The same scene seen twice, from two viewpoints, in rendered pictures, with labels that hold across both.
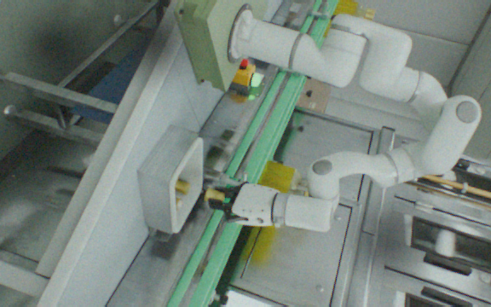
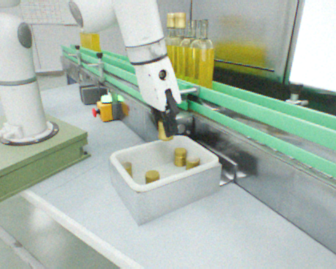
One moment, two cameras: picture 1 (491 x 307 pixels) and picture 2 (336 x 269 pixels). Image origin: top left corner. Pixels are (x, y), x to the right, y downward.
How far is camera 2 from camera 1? 0.66 m
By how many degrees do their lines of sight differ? 21
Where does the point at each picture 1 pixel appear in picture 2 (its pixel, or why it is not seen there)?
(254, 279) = (273, 55)
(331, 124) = not seen: hidden behind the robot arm
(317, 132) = not seen: hidden behind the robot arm
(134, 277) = (276, 201)
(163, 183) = (144, 198)
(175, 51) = (32, 196)
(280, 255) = (245, 34)
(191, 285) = (277, 134)
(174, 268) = (259, 156)
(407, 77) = not seen: outside the picture
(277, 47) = (10, 99)
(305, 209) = (124, 18)
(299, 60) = (10, 74)
